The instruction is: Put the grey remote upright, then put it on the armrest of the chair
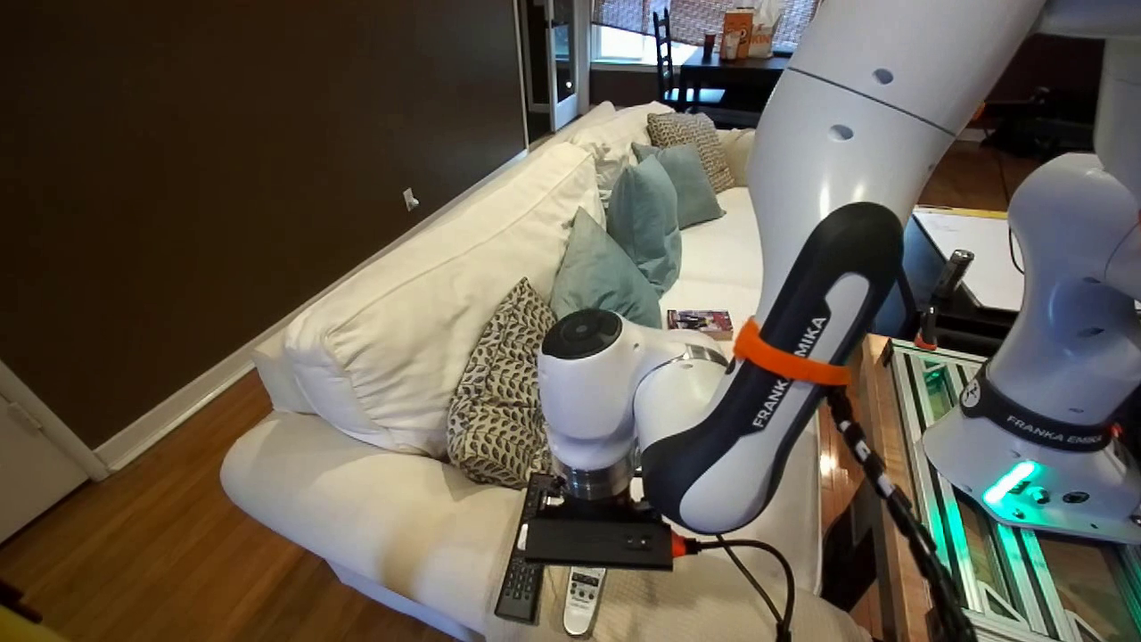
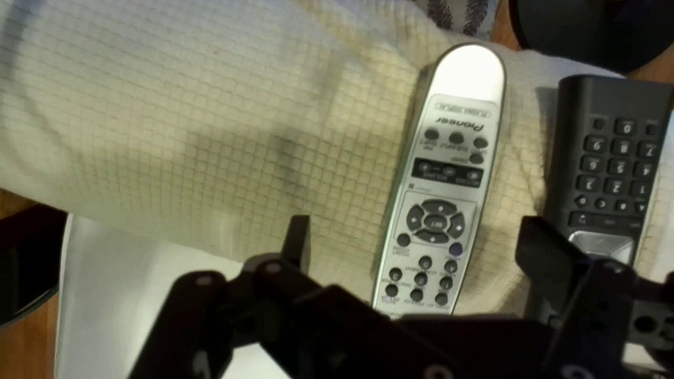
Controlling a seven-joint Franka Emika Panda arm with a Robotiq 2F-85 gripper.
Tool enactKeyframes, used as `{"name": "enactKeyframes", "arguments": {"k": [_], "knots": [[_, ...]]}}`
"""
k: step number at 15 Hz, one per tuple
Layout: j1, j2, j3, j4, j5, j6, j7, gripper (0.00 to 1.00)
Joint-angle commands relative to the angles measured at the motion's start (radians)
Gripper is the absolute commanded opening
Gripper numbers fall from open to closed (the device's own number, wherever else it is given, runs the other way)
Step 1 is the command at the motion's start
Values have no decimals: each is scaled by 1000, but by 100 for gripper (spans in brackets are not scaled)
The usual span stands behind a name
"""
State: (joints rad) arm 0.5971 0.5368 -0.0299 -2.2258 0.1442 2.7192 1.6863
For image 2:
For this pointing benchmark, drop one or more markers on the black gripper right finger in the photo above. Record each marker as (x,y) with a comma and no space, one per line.
(603,322)

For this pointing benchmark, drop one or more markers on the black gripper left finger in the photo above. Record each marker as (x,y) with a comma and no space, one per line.
(211,329)

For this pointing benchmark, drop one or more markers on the grey silver remote control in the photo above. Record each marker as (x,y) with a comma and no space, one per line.
(439,176)

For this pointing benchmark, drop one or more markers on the black remote control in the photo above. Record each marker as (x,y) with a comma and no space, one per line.
(612,161)

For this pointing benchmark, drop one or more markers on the white sofa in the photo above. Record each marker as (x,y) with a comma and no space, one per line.
(107,295)

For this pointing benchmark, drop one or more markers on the beige grid-pattern cloth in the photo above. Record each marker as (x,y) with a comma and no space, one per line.
(175,105)

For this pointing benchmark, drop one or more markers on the grey striped rug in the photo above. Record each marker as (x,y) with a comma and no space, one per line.
(456,14)

